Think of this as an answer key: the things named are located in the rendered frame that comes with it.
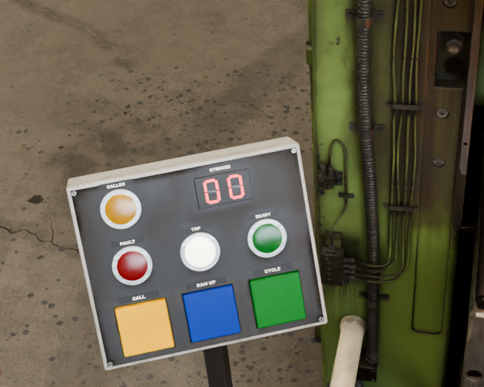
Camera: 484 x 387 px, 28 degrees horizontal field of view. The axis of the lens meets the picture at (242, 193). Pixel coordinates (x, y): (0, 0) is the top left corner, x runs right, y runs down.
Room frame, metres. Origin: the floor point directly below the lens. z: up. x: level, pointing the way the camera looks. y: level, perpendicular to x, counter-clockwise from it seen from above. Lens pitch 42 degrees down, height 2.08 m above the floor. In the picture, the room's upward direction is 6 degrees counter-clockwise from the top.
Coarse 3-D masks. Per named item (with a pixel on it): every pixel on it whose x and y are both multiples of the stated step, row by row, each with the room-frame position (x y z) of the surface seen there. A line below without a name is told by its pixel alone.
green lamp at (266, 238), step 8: (264, 224) 1.02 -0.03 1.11; (272, 224) 1.02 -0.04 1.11; (256, 232) 1.01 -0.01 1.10; (264, 232) 1.01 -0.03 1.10; (272, 232) 1.01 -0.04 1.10; (280, 232) 1.01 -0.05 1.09; (256, 240) 1.01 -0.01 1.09; (264, 240) 1.01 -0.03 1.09; (272, 240) 1.01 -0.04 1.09; (280, 240) 1.01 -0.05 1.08; (256, 248) 1.00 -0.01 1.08; (264, 248) 1.00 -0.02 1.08; (272, 248) 1.00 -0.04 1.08
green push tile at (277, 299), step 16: (288, 272) 0.99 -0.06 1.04; (256, 288) 0.97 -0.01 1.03; (272, 288) 0.97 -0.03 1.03; (288, 288) 0.97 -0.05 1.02; (256, 304) 0.95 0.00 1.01; (272, 304) 0.95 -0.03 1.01; (288, 304) 0.96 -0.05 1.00; (256, 320) 0.94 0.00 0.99; (272, 320) 0.94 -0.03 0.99; (288, 320) 0.94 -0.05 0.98
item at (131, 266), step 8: (120, 256) 0.99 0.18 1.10; (128, 256) 0.99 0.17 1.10; (136, 256) 0.99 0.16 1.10; (120, 264) 0.98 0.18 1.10; (128, 264) 0.98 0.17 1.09; (136, 264) 0.98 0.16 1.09; (144, 264) 0.98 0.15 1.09; (120, 272) 0.98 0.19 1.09; (128, 272) 0.98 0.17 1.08; (136, 272) 0.98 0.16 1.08; (144, 272) 0.98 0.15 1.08
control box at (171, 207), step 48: (288, 144) 1.09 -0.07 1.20; (96, 192) 1.04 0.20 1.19; (144, 192) 1.04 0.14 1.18; (192, 192) 1.04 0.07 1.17; (240, 192) 1.04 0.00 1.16; (288, 192) 1.05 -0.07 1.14; (96, 240) 1.00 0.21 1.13; (144, 240) 1.00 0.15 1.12; (240, 240) 1.01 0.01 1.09; (288, 240) 1.01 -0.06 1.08; (96, 288) 0.96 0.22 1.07; (144, 288) 0.97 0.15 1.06; (192, 288) 0.97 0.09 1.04; (240, 288) 0.97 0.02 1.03; (240, 336) 0.93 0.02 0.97
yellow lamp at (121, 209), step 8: (112, 200) 1.03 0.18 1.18; (120, 200) 1.03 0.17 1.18; (128, 200) 1.03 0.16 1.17; (112, 208) 1.02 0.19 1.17; (120, 208) 1.02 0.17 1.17; (128, 208) 1.02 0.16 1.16; (136, 208) 1.03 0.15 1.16; (112, 216) 1.02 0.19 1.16; (120, 216) 1.02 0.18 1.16; (128, 216) 1.02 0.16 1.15; (120, 224) 1.01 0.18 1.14
